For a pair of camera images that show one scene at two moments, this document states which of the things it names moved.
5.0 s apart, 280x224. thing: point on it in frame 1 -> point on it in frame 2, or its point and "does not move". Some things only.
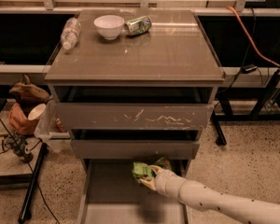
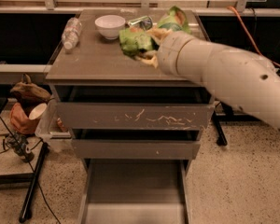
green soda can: [138, 25] does not move
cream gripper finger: [157, 169] -> [159, 34]
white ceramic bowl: [109, 26] does not move
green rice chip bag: [142, 171] -> [136, 42]
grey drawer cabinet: [133, 85] does not move
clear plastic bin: [49, 128] does not move
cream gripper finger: [151, 184] -> [152, 61]
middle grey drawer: [134, 149] does not move
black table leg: [25, 210] does not move
